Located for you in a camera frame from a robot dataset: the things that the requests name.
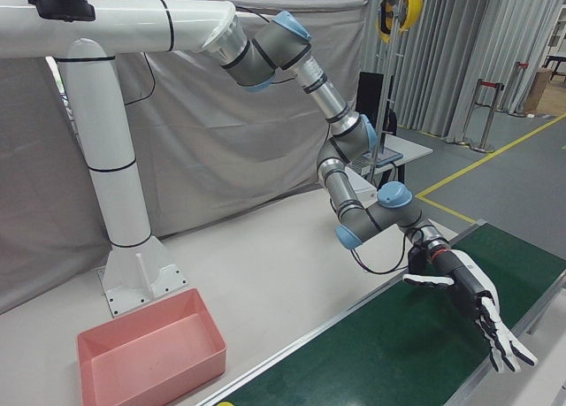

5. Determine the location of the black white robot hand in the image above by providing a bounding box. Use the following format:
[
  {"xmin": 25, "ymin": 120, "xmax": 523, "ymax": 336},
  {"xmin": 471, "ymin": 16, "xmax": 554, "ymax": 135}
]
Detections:
[{"xmin": 402, "ymin": 248, "xmax": 539, "ymax": 374}]

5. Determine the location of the pink plastic basket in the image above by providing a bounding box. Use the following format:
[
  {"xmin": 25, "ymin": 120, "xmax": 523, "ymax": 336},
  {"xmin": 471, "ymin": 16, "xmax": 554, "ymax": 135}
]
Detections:
[{"xmin": 77, "ymin": 288, "xmax": 228, "ymax": 406}]

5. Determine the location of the green conveyor belt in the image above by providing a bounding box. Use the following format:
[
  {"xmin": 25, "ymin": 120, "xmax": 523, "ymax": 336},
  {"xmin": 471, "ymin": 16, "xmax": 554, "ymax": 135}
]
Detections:
[{"xmin": 205, "ymin": 219, "xmax": 566, "ymax": 406}]

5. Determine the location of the white side table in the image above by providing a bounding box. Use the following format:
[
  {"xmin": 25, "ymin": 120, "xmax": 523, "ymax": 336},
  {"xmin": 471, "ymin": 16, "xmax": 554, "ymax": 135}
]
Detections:
[{"xmin": 375, "ymin": 129, "xmax": 434, "ymax": 184}]

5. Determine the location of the grey vented device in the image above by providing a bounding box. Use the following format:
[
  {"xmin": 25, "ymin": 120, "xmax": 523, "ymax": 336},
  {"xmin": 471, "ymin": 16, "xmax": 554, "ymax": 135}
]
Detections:
[{"xmin": 348, "ymin": 156, "xmax": 378, "ymax": 177}]

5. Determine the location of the cardboard box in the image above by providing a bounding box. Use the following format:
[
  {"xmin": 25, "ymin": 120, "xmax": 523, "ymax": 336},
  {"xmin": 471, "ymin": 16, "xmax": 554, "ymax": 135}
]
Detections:
[{"xmin": 524, "ymin": 67, "xmax": 554, "ymax": 118}]

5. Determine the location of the black monitor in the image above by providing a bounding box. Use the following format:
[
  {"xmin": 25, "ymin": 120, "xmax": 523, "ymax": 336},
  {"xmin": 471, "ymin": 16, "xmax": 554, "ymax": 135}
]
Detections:
[{"xmin": 356, "ymin": 71, "xmax": 386, "ymax": 131}]

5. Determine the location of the dark wooden table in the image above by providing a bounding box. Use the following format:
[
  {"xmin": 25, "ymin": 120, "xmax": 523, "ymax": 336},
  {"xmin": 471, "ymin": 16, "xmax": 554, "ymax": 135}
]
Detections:
[{"xmin": 541, "ymin": 54, "xmax": 566, "ymax": 79}]

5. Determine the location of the grey fabric curtain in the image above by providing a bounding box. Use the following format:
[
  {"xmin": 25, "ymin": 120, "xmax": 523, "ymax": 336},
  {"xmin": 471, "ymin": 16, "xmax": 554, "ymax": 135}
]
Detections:
[{"xmin": 0, "ymin": 0, "xmax": 371, "ymax": 314}]

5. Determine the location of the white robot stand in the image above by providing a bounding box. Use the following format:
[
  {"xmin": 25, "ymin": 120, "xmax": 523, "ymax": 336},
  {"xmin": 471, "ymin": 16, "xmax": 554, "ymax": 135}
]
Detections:
[{"xmin": 0, "ymin": 0, "xmax": 238, "ymax": 321}]

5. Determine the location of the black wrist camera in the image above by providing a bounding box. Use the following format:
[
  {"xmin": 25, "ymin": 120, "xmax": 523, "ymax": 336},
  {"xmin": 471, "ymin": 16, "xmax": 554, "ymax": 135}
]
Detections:
[{"xmin": 407, "ymin": 244, "xmax": 432, "ymax": 274}]

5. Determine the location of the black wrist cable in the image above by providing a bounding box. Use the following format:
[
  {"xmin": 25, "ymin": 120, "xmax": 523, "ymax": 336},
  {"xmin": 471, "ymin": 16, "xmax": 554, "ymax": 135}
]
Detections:
[{"xmin": 348, "ymin": 228, "xmax": 415, "ymax": 276}]

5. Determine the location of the silver stanchion post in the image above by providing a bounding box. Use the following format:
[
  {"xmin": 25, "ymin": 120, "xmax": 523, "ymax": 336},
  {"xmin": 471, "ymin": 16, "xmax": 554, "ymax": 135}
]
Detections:
[
  {"xmin": 459, "ymin": 79, "xmax": 486, "ymax": 147},
  {"xmin": 470, "ymin": 82, "xmax": 506, "ymax": 154}
]

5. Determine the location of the yellow cable reel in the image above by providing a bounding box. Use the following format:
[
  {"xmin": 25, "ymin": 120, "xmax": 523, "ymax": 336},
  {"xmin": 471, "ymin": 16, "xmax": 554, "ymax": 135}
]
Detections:
[{"xmin": 376, "ymin": 0, "xmax": 424, "ymax": 44}]

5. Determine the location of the black camera on beam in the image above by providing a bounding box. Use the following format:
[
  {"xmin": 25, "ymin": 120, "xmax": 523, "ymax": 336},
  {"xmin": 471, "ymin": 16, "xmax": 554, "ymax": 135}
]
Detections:
[{"xmin": 25, "ymin": 0, "xmax": 96, "ymax": 23}]

